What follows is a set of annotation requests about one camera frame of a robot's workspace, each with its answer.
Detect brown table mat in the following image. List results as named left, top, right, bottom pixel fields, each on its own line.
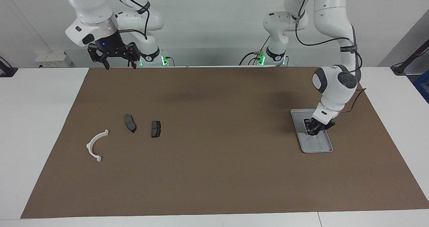
left=20, top=66, right=429, bottom=219

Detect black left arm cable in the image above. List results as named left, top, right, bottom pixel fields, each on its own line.
left=294, top=0, right=367, bottom=114

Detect white curved plastic bracket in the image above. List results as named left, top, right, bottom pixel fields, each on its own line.
left=86, top=129, right=110, bottom=163

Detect black clamp stand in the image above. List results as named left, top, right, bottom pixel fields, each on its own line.
left=0, top=56, right=18, bottom=77
left=390, top=40, right=429, bottom=75

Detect black base cables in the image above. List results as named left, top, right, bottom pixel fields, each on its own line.
left=239, top=51, right=266, bottom=66

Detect dark rectangular brake pad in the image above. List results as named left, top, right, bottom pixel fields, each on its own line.
left=151, top=120, right=162, bottom=138

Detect dark curved brake pad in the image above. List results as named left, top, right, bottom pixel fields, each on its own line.
left=124, top=114, right=137, bottom=133

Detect silver metal tray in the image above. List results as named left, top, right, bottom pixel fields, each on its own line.
left=290, top=108, right=333, bottom=153

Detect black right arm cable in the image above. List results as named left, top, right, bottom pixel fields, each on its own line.
left=110, top=0, right=150, bottom=41

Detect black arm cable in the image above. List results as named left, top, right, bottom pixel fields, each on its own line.
left=294, top=0, right=367, bottom=114
left=110, top=0, right=150, bottom=41

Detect blue crate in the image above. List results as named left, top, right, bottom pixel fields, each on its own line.
left=413, top=70, right=429, bottom=103

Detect white box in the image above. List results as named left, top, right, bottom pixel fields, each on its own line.
left=35, top=51, right=72, bottom=68

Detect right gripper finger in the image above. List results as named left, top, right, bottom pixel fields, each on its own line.
left=126, top=42, right=141, bottom=69
left=87, top=43, right=110, bottom=70

